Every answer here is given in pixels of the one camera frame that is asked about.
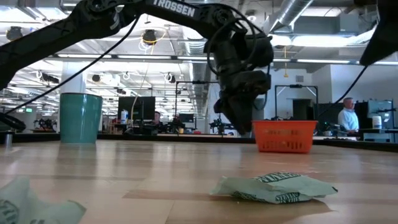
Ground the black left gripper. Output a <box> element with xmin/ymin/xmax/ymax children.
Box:
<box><xmin>203</xmin><ymin>27</ymin><xmax>275</xmax><ymax>136</ymax></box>

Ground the orange plastic basket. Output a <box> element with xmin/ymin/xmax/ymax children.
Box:
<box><xmin>251</xmin><ymin>119</ymin><xmax>319</xmax><ymax>154</ymax></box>

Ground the green stevia packet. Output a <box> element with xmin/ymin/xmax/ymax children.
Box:
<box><xmin>0</xmin><ymin>176</ymin><xmax>87</xmax><ymax>224</ymax></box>
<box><xmin>210</xmin><ymin>171</ymin><xmax>339</xmax><ymax>205</ymax></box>

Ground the black monitor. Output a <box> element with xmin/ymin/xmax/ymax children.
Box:
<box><xmin>117</xmin><ymin>96</ymin><xmax>156</xmax><ymax>123</ymax></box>

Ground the teal cup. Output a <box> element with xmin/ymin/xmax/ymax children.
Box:
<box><xmin>59</xmin><ymin>92</ymin><xmax>104</xmax><ymax>145</ymax></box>

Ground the small grey metal cylinder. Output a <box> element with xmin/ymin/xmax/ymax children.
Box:
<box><xmin>3</xmin><ymin>131</ymin><xmax>14</xmax><ymax>149</ymax></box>

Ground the black gantry frame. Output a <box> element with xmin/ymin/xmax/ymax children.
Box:
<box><xmin>274</xmin><ymin>83</ymin><xmax>319</xmax><ymax>121</ymax></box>
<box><xmin>175</xmin><ymin>80</ymin><xmax>219</xmax><ymax>131</ymax></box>

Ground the silver ceiling duct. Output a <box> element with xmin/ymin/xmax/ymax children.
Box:
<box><xmin>269</xmin><ymin>0</ymin><xmax>315</xmax><ymax>34</ymax></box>

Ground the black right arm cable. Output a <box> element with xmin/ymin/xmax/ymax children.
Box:
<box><xmin>317</xmin><ymin>64</ymin><xmax>369</xmax><ymax>118</ymax></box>

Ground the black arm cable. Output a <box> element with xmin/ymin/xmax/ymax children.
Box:
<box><xmin>5</xmin><ymin>4</ymin><xmax>257</xmax><ymax>115</ymax></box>
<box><xmin>317</xmin><ymin>64</ymin><xmax>369</xmax><ymax>118</ymax></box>

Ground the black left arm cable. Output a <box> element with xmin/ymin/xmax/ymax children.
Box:
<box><xmin>5</xmin><ymin>4</ymin><xmax>257</xmax><ymax>115</ymax></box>

